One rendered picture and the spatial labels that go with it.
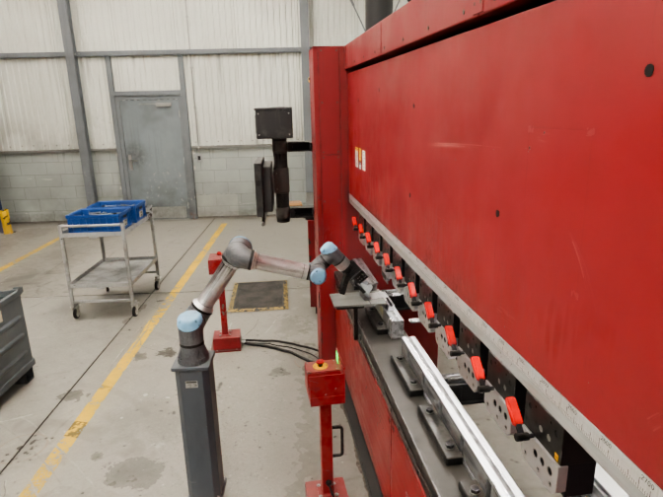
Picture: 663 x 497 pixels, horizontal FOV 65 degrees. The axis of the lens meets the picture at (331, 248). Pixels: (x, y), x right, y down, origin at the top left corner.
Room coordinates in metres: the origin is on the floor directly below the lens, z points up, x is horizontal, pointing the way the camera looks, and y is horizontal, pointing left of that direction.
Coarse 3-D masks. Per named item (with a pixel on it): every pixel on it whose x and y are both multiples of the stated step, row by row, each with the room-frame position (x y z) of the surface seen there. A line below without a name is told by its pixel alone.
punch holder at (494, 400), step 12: (492, 360) 1.20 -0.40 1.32; (492, 372) 1.20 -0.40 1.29; (504, 372) 1.14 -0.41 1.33; (492, 384) 1.19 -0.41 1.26; (504, 384) 1.13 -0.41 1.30; (516, 384) 1.08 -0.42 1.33; (492, 396) 1.18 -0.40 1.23; (504, 396) 1.13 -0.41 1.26; (516, 396) 1.08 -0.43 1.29; (492, 408) 1.18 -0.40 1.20; (504, 408) 1.12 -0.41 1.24; (504, 420) 1.11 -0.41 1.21; (504, 432) 1.11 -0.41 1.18; (516, 432) 1.08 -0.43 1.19
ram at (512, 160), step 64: (576, 0) 0.98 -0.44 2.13; (640, 0) 0.82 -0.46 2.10; (384, 64) 2.40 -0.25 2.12; (448, 64) 1.61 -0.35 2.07; (512, 64) 1.21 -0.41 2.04; (576, 64) 0.96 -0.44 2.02; (640, 64) 0.80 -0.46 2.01; (384, 128) 2.40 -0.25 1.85; (448, 128) 1.59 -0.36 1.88; (512, 128) 1.18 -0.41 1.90; (576, 128) 0.95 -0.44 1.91; (640, 128) 0.79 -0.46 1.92; (384, 192) 2.39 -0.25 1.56; (448, 192) 1.57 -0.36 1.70; (512, 192) 1.16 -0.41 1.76; (576, 192) 0.93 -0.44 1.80; (640, 192) 0.77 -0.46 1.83; (448, 256) 1.55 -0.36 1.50; (512, 256) 1.14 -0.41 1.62; (576, 256) 0.91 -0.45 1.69; (640, 256) 0.75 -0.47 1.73; (512, 320) 1.12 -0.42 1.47; (576, 320) 0.89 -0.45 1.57; (640, 320) 0.73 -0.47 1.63; (576, 384) 0.86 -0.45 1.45; (640, 384) 0.71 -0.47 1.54; (640, 448) 0.69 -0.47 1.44
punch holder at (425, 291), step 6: (420, 282) 1.81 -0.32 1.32; (420, 288) 1.81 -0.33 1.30; (426, 288) 1.74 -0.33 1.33; (420, 294) 1.80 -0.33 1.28; (426, 294) 1.74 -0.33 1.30; (432, 294) 1.68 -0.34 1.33; (420, 300) 1.80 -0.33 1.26; (426, 300) 1.74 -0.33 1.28; (432, 300) 1.68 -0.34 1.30; (420, 306) 1.79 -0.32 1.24; (432, 306) 1.68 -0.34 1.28; (420, 312) 1.79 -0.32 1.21; (420, 318) 1.79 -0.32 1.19; (426, 318) 1.72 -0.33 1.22; (426, 324) 1.72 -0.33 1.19; (432, 330) 1.68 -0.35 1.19
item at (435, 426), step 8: (424, 408) 1.64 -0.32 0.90; (424, 416) 1.59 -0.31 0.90; (432, 416) 1.59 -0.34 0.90; (424, 424) 1.58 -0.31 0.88; (432, 424) 1.54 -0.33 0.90; (440, 424) 1.54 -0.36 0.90; (432, 432) 1.50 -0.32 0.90; (440, 432) 1.50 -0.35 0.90; (448, 432) 1.50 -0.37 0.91; (440, 440) 1.46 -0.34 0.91; (448, 440) 1.46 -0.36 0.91; (440, 448) 1.42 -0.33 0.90; (456, 448) 1.42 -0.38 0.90; (448, 456) 1.38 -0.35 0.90; (456, 456) 1.38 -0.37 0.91; (448, 464) 1.37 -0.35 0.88; (456, 464) 1.38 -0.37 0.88
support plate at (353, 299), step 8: (336, 296) 2.54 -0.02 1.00; (344, 296) 2.54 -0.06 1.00; (352, 296) 2.53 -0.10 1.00; (360, 296) 2.53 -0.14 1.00; (336, 304) 2.43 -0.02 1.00; (344, 304) 2.43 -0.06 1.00; (352, 304) 2.42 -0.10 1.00; (360, 304) 2.42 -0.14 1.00; (368, 304) 2.42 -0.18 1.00; (376, 304) 2.43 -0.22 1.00; (384, 304) 2.43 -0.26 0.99
